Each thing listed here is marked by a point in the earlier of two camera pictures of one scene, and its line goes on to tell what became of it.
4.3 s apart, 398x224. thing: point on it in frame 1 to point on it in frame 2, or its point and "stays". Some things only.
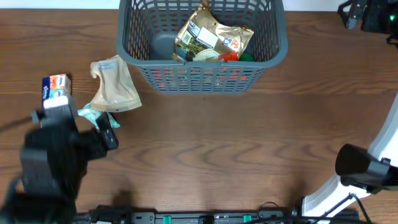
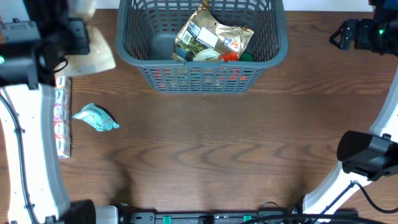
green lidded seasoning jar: x=246 y=57 stays
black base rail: x=114 y=215 stays
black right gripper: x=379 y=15 to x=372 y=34
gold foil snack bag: x=201 y=32 stays
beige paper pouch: x=117 y=92 to x=100 y=57
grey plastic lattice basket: x=147 y=31 stays
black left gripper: x=102 y=141 to x=81 y=33
